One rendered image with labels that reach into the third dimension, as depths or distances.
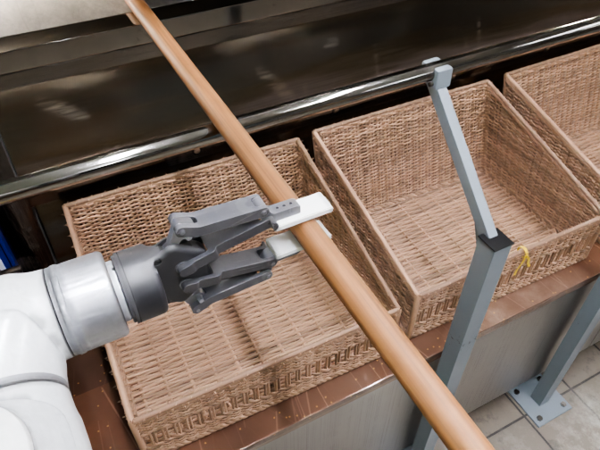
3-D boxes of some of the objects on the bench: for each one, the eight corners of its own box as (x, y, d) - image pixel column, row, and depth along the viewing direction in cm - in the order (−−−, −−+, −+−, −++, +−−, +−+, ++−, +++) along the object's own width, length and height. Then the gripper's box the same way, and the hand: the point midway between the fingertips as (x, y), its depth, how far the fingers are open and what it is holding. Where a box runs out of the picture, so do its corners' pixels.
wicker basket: (91, 287, 134) (56, 201, 115) (299, 216, 152) (299, 132, 133) (143, 469, 103) (107, 393, 84) (398, 353, 121) (417, 269, 102)
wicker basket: (305, 212, 154) (306, 128, 134) (467, 155, 172) (488, 75, 153) (406, 345, 122) (427, 260, 103) (591, 259, 141) (637, 174, 121)
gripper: (88, 205, 52) (311, 137, 60) (127, 314, 63) (309, 245, 71) (108, 258, 47) (347, 177, 55) (145, 365, 59) (338, 285, 67)
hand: (299, 224), depth 62 cm, fingers open, 4 cm apart
